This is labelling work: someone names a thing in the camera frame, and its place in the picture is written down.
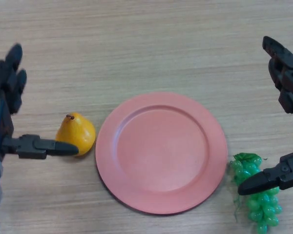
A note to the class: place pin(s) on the yellow pear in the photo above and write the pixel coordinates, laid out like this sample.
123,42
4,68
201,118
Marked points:
75,129

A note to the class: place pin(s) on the pink round plate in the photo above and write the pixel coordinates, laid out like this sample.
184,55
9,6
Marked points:
161,151

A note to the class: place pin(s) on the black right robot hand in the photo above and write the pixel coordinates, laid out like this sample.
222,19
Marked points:
289,75

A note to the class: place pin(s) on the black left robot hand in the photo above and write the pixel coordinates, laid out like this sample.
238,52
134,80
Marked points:
1,122

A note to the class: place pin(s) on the green grape bunch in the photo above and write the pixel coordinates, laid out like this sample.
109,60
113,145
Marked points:
244,168

